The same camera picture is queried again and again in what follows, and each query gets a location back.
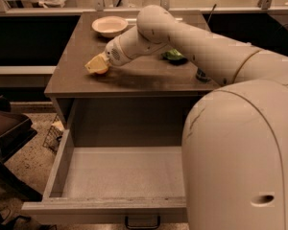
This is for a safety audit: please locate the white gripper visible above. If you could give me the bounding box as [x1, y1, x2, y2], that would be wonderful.
[84, 36, 131, 74]

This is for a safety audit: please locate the orange fruit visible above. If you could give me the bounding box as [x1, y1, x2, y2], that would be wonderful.
[94, 66, 109, 75]

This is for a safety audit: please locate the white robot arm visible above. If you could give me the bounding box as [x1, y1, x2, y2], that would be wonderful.
[85, 6, 288, 230]

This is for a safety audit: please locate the grey cabinet with counter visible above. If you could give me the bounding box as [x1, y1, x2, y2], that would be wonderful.
[45, 12, 219, 147]

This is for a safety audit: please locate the open grey drawer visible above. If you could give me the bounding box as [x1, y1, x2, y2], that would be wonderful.
[22, 130, 187, 225]

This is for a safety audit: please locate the white bowl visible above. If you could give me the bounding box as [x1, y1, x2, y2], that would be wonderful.
[91, 16, 129, 38]

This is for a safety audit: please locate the green chip bag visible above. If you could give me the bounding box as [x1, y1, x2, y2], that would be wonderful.
[161, 49, 186, 61]

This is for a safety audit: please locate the silver blue drink can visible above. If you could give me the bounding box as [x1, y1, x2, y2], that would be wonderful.
[196, 69, 210, 82]

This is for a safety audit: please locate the dark chair at left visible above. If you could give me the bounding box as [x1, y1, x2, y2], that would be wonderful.
[0, 96, 42, 201]

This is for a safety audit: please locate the wire basket on floor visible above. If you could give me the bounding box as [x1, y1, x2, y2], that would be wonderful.
[43, 116, 64, 154]

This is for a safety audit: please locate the black drawer handle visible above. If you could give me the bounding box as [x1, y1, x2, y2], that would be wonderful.
[124, 216, 161, 230]

